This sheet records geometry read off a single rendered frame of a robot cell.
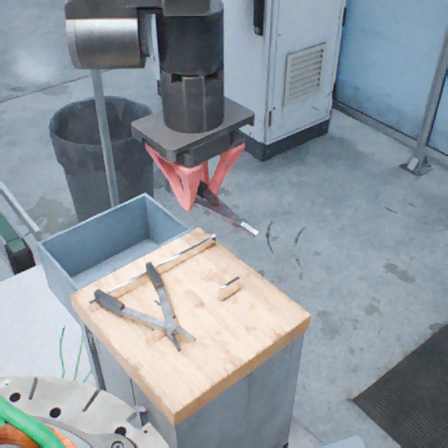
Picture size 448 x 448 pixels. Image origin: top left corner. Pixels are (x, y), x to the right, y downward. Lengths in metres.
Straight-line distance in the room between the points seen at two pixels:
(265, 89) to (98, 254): 1.93
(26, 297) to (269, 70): 1.79
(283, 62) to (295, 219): 0.72
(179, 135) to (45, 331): 0.59
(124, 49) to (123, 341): 0.30
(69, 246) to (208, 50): 0.38
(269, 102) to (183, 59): 2.19
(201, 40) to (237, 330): 0.30
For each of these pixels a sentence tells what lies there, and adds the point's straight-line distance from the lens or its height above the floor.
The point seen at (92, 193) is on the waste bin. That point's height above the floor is 0.35.
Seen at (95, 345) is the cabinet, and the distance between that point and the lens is 0.70.
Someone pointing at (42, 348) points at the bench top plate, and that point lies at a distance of 0.99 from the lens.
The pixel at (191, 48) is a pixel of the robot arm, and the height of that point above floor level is 1.36.
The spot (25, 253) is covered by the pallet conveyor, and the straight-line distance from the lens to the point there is 1.23.
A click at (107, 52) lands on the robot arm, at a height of 1.35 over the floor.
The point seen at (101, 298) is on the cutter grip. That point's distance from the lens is 0.60.
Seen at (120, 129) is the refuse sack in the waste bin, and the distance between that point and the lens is 2.27.
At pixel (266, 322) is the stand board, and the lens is 0.61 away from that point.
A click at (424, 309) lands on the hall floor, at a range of 2.18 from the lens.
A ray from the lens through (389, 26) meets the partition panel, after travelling 2.83.
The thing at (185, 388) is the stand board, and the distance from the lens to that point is 0.55.
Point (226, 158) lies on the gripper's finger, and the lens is 0.53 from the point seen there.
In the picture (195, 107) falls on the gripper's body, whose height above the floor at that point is 1.30.
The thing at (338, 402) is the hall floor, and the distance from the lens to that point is 1.84.
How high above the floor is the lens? 1.52
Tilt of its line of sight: 39 degrees down
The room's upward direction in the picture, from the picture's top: straight up
